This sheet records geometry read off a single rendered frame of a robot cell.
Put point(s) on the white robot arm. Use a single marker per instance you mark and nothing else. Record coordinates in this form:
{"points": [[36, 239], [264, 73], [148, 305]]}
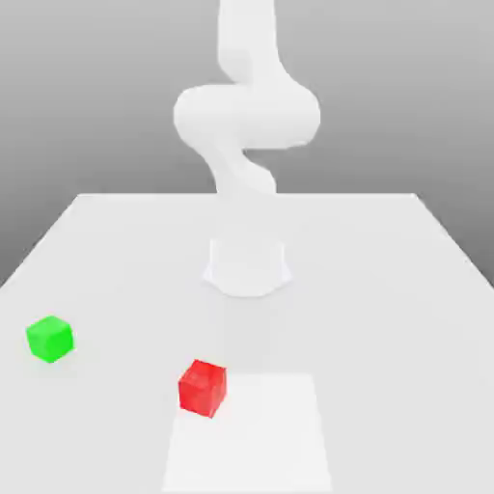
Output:
{"points": [[247, 115]]}

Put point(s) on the small red cube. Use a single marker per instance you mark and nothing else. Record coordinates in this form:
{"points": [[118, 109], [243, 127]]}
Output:
{"points": [[201, 389]]}

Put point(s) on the small green cube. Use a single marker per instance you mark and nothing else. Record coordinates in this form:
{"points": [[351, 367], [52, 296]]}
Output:
{"points": [[49, 339]]}

